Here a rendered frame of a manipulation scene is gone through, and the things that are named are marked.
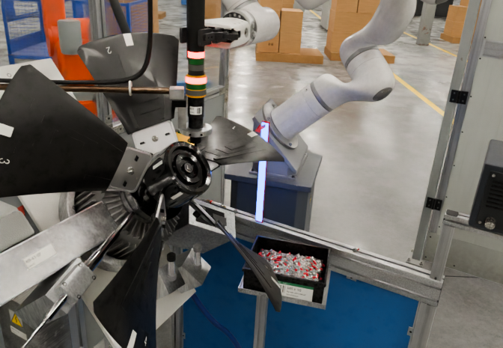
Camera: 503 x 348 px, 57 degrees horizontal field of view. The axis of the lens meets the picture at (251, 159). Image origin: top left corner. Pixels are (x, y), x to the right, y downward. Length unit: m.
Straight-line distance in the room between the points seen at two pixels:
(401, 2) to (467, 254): 1.90
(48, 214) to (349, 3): 8.27
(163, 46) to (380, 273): 0.84
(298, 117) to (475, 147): 1.35
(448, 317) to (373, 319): 1.22
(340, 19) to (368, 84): 7.57
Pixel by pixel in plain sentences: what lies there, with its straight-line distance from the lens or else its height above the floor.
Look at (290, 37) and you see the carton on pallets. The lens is 8.54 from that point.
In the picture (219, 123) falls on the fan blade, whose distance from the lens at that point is 1.25.
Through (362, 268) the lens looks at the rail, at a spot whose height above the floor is 0.82.
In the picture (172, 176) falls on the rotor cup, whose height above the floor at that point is 1.22.
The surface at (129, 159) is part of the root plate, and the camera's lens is 0.92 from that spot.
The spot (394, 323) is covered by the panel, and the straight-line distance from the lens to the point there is 1.49.
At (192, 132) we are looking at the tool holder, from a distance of 0.99.
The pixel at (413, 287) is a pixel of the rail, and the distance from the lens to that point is 1.38.
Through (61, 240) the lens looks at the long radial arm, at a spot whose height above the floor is 1.12.
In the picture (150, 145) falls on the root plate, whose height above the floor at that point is 1.24.
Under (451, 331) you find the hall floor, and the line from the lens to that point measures 2.61.
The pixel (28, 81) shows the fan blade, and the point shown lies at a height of 1.41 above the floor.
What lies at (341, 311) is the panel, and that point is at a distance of 1.53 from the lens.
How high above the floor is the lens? 1.61
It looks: 23 degrees down
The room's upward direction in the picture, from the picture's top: 3 degrees clockwise
